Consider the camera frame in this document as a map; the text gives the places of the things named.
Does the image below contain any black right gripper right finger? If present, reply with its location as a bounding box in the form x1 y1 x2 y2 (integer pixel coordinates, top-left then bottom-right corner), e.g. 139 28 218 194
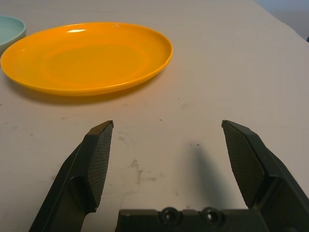
221 120 309 232

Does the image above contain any mint green plate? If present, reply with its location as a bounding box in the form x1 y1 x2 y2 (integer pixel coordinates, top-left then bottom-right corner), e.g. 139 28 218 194
0 15 27 56

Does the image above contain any yellow plastic plate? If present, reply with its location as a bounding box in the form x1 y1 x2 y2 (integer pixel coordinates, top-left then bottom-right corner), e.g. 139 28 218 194
0 22 174 97

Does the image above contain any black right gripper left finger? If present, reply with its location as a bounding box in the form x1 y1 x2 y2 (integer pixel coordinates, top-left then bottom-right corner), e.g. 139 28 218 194
28 120 114 232

